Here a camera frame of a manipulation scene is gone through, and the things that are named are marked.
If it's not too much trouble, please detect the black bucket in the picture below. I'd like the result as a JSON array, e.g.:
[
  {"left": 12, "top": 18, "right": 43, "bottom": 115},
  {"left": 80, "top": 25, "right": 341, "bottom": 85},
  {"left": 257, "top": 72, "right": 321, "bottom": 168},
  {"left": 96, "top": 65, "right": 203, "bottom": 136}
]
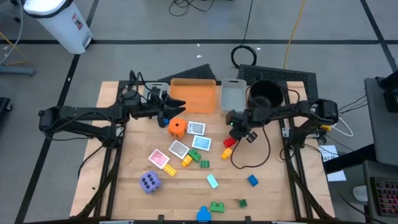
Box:
[{"left": 247, "top": 78, "right": 285, "bottom": 110}]

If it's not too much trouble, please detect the grey metal base bar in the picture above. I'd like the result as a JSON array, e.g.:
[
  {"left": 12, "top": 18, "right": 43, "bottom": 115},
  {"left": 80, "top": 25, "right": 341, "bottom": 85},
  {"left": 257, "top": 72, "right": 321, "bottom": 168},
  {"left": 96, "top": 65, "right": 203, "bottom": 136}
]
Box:
[{"left": 0, "top": 63, "right": 37, "bottom": 77}]

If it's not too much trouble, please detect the black cable tangle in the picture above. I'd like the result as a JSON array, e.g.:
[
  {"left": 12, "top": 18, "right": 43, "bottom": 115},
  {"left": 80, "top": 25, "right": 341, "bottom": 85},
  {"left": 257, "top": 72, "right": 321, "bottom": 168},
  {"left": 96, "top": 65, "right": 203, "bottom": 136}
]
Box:
[{"left": 169, "top": 0, "right": 216, "bottom": 17}]

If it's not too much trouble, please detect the black coiled cable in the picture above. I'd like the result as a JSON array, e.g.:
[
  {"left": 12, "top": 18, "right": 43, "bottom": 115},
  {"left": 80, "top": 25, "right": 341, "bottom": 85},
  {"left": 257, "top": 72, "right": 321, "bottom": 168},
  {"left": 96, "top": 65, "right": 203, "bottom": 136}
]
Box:
[{"left": 230, "top": 0, "right": 258, "bottom": 69}]

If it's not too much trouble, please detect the yellow cable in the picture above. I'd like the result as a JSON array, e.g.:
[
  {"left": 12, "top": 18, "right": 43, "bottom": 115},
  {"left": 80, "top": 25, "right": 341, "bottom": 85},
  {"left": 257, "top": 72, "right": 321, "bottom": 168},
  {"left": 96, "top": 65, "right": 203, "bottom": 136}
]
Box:
[{"left": 283, "top": 0, "right": 307, "bottom": 70}]

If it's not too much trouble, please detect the face-up playing card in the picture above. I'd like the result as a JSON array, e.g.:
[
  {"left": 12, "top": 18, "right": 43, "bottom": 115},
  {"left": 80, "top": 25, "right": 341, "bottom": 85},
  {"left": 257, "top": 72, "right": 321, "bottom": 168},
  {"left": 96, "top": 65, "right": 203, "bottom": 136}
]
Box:
[{"left": 168, "top": 139, "right": 190, "bottom": 160}]

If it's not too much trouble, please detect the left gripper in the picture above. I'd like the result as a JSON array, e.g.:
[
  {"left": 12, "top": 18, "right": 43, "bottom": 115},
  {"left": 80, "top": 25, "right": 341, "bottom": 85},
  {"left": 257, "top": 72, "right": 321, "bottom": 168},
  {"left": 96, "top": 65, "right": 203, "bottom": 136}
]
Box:
[{"left": 136, "top": 91, "right": 187, "bottom": 128}]

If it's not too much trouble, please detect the white floor cable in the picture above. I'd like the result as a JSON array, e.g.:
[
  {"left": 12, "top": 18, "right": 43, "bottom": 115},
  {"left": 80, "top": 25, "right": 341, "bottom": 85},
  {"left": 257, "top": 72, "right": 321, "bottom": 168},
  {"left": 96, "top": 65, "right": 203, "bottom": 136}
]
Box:
[{"left": 0, "top": 0, "right": 24, "bottom": 66}]

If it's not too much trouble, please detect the purple foam die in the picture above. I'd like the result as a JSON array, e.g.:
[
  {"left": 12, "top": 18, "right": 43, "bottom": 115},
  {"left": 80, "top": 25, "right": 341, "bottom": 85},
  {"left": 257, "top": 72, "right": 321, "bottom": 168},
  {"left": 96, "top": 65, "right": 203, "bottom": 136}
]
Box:
[{"left": 139, "top": 170, "right": 164, "bottom": 195}]

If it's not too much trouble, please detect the yellow toy block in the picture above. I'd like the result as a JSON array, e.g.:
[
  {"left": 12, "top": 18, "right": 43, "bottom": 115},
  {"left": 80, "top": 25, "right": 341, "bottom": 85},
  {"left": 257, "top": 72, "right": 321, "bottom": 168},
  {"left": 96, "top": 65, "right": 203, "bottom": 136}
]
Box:
[
  {"left": 180, "top": 154, "right": 193, "bottom": 168},
  {"left": 221, "top": 147, "right": 234, "bottom": 161}
]

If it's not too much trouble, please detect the green two-stud block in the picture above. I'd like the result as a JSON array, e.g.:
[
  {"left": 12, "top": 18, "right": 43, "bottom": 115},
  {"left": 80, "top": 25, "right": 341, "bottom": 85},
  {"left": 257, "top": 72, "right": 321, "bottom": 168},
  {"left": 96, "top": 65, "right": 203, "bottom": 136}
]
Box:
[
  {"left": 187, "top": 148, "right": 202, "bottom": 163},
  {"left": 210, "top": 201, "right": 226, "bottom": 213}
]

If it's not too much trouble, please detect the white printed paper sheet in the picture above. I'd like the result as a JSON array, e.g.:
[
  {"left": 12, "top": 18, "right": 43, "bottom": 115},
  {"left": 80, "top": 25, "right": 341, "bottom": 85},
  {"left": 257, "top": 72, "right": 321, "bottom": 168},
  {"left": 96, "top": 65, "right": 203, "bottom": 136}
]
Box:
[{"left": 318, "top": 144, "right": 340, "bottom": 163}]

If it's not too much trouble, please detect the light teal brick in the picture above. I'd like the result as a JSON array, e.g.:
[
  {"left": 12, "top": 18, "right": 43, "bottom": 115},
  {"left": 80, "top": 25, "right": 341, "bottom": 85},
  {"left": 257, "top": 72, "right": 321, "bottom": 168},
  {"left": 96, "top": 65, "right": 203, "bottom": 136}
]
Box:
[{"left": 206, "top": 173, "right": 220, "bottom": 190}]

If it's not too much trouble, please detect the upper white playing card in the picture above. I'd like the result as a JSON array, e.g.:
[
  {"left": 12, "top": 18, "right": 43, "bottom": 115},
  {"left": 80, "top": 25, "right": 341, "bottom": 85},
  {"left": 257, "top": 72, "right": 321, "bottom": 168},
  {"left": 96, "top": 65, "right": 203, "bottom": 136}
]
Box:
[{"left": 185, "top": 120, "right": 206, "bottom": 137}]

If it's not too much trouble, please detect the red toy block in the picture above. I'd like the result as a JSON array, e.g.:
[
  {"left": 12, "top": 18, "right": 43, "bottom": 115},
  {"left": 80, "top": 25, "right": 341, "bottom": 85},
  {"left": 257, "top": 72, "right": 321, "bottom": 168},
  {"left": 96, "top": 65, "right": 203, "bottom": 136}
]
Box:
[{"left": 223, "top": 136, "right": 238, "bottom": 149}]

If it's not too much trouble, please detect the blue bottle-shaped toy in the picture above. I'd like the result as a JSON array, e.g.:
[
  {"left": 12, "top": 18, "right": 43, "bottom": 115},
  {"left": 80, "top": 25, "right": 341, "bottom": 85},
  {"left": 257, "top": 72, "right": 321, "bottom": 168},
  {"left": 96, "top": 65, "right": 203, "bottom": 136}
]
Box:
[{"left": 196, "top": 205, "right": 212, "bottom": 222}]

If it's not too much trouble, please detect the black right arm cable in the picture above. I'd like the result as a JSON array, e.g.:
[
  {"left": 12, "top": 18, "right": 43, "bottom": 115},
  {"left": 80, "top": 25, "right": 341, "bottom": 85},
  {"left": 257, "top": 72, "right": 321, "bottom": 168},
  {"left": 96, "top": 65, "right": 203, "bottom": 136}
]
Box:
[{"left": 230, "top": 123, "right": 272, "bottom": 170}]

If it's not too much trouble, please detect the orange foam die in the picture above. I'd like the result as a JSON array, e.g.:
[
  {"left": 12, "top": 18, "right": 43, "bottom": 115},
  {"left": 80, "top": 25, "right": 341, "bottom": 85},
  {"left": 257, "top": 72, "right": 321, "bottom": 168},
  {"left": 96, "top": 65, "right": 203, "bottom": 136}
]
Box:
[{"left": 167, "top": 117, "right": 188, "bottom": 139}]

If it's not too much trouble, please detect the light grey plastic bin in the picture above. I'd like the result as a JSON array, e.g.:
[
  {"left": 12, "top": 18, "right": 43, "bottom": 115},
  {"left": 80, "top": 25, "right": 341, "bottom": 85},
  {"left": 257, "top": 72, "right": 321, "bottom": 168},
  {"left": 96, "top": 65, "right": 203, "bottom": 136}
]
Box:
[
  {"left": 143, "top": 82, "right": 171, "bottom": 98},
  {"left": 220, "top": 78, "right": 248, "bottom": 113}
]

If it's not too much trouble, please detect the black aluminium table frame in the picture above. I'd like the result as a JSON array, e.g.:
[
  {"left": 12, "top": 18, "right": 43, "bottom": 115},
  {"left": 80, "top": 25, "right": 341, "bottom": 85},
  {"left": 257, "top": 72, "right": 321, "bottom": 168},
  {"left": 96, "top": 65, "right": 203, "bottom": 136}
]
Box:
[{"left": 74, "top": 80, "right": 335, "bottom": 224}]

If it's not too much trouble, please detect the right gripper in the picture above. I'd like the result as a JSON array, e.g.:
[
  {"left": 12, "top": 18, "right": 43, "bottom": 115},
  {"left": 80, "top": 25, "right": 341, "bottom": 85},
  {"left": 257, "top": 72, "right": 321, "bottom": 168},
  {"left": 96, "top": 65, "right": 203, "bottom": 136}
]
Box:
[{"left": 226, "top": 109, "right": 259, "bottom": 144}]

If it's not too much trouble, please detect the flat yellow brick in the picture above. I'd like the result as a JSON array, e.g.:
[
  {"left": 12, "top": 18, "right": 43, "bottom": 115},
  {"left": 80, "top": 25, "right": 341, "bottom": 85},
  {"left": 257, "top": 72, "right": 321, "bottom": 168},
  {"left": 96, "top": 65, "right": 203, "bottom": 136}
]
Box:
[{"left": 162, "top": 163, "right": 178, "bottom": 177}]

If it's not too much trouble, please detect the keyboard with coloured keys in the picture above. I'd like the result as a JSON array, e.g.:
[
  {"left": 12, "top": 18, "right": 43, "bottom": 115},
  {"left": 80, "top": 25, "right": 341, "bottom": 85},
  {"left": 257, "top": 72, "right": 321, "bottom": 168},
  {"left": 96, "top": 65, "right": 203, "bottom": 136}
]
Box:
[{"left": 369, "top": 176, "right": 398, "bottom": 217}]

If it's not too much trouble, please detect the pink-backed playing card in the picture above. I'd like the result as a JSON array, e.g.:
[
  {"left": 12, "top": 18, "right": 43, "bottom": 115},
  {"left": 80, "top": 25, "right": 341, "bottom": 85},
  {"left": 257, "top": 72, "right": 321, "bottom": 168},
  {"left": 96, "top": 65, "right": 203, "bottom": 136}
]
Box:
[{"left": 147, "top": 148, "right": 171, "bottom": 170}]

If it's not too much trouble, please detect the orange plastic bin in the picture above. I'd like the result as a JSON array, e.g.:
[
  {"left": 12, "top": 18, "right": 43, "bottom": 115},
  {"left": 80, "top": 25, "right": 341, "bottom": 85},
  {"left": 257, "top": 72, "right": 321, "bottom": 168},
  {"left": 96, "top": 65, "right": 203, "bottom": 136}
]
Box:
[{"left": 169, "top": 77, "right": 218, "bottom": 114}]

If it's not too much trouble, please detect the black caster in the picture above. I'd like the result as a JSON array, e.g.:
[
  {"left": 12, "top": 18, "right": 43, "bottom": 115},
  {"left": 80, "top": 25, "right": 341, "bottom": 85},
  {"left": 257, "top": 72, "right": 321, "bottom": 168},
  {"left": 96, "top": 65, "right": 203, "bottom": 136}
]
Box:
[{"left": 0, "top": 96, "right": 13, "bottom": 121}]

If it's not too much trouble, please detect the white computer mouse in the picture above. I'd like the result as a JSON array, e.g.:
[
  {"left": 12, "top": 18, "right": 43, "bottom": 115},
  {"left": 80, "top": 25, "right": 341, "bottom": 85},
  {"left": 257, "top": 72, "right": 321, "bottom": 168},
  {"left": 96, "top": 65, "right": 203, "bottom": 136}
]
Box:
[{"left": 353, "top": 185, "right": 369, "bottom": 202}]

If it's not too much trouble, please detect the black desk device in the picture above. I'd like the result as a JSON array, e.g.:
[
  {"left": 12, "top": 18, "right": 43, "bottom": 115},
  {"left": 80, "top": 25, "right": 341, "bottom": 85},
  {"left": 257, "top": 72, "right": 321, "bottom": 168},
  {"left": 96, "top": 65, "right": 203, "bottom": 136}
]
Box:
[{"left": 375, "top": 70, "right": 398, "bottom": 113}]

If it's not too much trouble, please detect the blue-backed playing card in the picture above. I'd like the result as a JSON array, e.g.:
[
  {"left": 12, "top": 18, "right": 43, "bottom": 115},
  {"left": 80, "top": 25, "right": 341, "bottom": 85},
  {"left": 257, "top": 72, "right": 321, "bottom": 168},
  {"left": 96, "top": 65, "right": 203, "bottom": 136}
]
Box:
[{"left": 191, "top": 134, "right": 213, "bottom": 152}]

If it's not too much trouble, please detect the black desk bar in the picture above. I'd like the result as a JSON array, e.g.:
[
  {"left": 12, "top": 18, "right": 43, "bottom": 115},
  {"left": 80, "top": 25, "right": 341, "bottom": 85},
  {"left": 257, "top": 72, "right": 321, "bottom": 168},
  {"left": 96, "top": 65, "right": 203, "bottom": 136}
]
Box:
[{"left": 323, "top": 142, "right": 377, "bottom": 175}]

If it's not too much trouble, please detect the plain white paper sheet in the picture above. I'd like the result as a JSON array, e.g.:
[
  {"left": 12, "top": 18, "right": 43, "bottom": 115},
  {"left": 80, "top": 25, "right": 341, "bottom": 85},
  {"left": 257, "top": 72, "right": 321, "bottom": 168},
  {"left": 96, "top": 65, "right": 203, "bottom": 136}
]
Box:
[{"left": 326, "top": 169, "right": 347, "bottom": 183}]

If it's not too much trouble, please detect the black perforated floor mat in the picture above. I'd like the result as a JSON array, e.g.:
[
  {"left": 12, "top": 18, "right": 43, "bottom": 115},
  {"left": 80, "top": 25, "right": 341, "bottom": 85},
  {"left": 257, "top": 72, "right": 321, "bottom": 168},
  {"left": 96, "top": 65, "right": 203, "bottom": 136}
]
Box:
[{"left": 236, "top": 63, "right": 320, "bottom": 102}]

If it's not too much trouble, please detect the white trash bin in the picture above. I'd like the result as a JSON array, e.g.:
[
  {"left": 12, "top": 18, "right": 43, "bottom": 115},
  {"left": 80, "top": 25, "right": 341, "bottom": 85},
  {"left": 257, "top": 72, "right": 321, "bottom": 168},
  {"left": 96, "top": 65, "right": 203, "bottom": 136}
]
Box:
[{"left": 23, "top": 0, "right": 94, "bottom": 55}]

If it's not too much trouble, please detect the black wedge-shaped panel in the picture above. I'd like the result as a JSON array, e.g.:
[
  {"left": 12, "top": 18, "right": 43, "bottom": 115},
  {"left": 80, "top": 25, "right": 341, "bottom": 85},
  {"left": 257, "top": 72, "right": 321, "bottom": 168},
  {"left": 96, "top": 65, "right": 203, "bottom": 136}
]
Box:
[{"left": 157, "top": 63, "right": 218, "bottom": 82}]

